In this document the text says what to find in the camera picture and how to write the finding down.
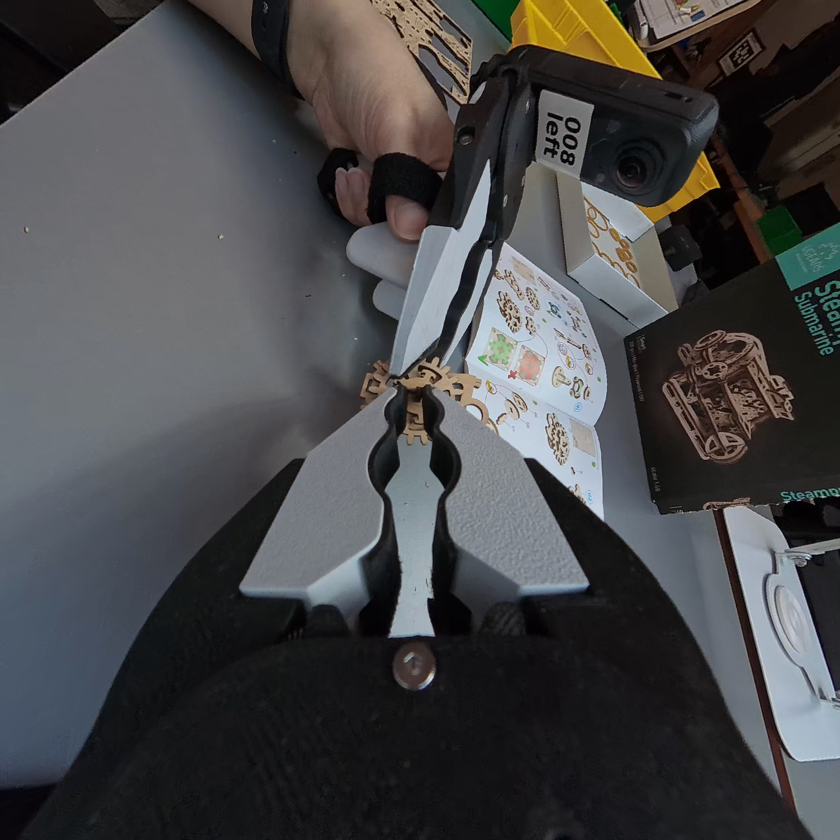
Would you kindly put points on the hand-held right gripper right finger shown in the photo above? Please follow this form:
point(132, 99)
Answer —
point(505, 525)

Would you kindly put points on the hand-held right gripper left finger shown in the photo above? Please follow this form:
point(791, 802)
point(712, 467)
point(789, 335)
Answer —
point(321, 525)

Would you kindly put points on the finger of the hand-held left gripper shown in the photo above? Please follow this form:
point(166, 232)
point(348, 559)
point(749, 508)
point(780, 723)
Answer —
point(433, 289)
point(479, 289)

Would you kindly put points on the wooden gear assembly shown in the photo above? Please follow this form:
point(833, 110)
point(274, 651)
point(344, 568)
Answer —
point(413, 420)

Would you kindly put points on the person's left forearm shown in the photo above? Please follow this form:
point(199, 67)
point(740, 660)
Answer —
point(229, 19)

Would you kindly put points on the black model kit box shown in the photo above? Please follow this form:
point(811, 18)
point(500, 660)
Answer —
point(656, 472)

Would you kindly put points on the laser-cut wooden parts sheet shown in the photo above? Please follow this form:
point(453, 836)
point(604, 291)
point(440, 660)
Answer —
point(420, 26)

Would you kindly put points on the person's left hand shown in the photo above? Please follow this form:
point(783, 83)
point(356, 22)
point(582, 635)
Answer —
point(367, 92)

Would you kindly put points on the illustrated instruction booklet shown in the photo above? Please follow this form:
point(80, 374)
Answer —
point(558, 341)

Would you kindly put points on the yellow plastic bin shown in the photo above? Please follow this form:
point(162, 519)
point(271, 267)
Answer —
point(571, 26)

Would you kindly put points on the printed paper sheet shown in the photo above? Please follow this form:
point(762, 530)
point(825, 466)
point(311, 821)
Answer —
point(676, 19)

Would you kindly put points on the small white cardboard box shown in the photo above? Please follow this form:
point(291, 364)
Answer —
point(610, 275)

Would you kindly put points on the black and white marker tag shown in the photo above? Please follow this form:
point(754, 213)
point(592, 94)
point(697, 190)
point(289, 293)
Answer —
point(741, 52)

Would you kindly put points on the green plastic bin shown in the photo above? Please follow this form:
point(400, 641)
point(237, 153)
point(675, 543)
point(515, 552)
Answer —
point(499, 13)
point(781, 229)

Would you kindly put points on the white document stand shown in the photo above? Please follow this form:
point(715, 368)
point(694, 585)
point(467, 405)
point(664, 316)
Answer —
point(754, 590)

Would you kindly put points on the black wrist band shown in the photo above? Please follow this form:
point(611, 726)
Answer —
point(272, 39)

